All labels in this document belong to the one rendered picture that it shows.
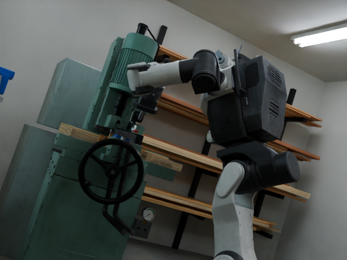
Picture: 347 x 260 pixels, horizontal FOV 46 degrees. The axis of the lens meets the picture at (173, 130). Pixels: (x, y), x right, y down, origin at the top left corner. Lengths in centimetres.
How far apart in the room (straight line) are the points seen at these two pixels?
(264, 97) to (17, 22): 326
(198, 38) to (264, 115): 349
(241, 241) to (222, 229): 9
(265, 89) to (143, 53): 78
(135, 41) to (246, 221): 107
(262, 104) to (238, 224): 45
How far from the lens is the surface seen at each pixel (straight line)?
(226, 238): 155
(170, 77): 156
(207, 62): 153
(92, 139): 211
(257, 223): 496
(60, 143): 194
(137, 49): 211
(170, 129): 475
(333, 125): 571
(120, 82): 208
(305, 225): 558
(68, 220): 199
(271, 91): 161
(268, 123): 157
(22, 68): 436
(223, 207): 154
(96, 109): 230
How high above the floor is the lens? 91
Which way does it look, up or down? 5 degrees up
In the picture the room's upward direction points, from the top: 18 degrees clockwise
